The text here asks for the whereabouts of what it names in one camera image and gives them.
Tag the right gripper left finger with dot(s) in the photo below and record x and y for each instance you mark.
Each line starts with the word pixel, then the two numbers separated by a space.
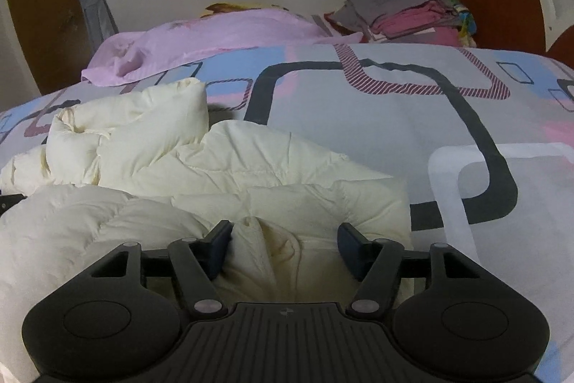
pixel 196 263

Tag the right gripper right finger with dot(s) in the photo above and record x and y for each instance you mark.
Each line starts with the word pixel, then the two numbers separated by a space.
pixel 375 265

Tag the yellow printed pillow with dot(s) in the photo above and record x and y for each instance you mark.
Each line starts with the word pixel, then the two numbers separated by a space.
pixel 225 8

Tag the cream white puffer jacket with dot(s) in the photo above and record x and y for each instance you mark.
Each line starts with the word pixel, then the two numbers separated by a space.
pixel 149 167

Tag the brown wooden door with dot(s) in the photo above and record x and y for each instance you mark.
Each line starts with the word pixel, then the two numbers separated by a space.
pixel 54 41

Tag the stack of folded clothes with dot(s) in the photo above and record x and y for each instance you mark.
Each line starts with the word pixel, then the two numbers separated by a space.
pixel 435 22

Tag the patterned bed sheet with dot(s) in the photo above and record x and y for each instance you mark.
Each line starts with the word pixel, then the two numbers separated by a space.
pixel 481 139

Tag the pink blanket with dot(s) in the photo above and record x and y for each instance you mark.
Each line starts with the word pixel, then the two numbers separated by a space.
pixel 128 57

